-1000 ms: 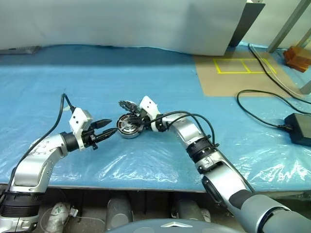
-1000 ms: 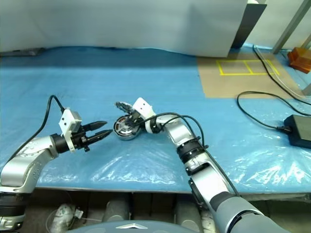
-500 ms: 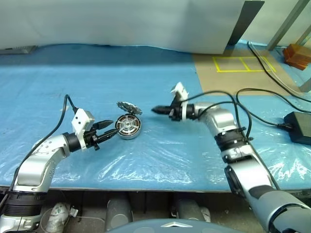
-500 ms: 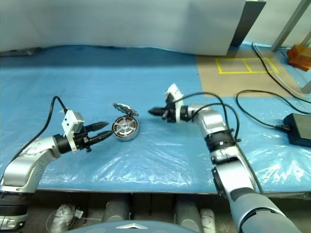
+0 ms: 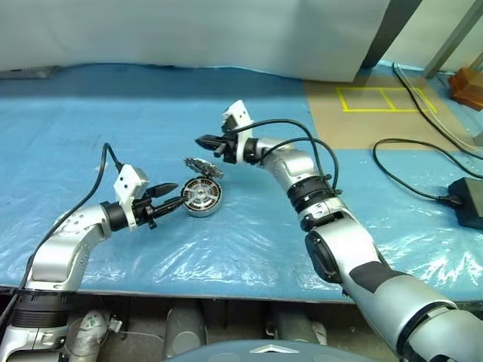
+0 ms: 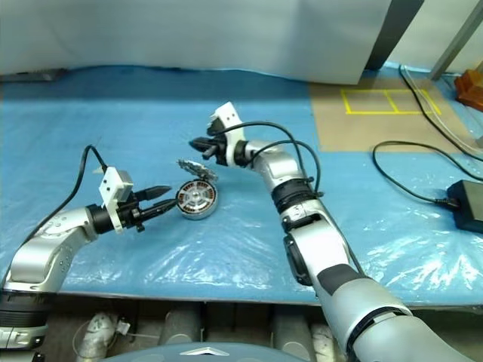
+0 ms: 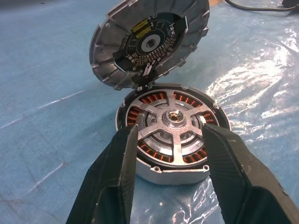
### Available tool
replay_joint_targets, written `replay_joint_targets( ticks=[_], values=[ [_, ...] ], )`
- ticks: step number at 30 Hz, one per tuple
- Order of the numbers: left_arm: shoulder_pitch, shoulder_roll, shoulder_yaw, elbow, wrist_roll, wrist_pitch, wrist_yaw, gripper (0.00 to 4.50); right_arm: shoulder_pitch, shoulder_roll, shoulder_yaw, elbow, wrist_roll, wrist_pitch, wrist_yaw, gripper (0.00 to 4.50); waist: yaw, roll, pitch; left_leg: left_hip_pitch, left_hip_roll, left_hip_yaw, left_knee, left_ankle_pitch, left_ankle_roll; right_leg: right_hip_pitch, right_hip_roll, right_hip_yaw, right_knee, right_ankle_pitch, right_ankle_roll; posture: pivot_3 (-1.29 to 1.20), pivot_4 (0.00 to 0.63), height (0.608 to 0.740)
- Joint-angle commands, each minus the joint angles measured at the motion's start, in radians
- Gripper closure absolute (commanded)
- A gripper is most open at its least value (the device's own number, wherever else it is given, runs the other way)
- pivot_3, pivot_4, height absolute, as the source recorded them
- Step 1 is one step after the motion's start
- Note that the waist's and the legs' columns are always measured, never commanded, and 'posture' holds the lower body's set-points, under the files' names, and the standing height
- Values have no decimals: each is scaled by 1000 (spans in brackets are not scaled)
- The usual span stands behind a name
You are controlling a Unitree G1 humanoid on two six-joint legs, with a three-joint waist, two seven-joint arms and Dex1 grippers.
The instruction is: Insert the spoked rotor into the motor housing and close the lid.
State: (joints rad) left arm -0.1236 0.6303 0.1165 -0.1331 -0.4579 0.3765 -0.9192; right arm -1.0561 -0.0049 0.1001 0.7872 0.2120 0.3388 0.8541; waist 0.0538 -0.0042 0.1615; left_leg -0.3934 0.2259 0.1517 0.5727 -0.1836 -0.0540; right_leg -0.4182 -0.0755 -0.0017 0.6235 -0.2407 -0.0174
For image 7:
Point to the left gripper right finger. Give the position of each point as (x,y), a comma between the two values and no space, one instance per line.
(236,177)

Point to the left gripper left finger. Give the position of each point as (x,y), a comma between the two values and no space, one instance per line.
(109,177)

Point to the copper wound motor stator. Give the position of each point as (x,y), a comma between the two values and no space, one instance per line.
(177,178)

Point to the silver spoked rotor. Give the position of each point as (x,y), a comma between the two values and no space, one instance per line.
(171,127)

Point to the grey hinged motor lid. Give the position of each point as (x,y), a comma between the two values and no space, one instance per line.
(109,37)

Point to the blue plastic-covered table sheet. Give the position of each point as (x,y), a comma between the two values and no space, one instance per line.
(46,93)

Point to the brown cardboard sheet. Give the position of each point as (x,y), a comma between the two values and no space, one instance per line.
(213,2)

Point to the black power adapter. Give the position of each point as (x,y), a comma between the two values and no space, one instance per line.
(287,2)

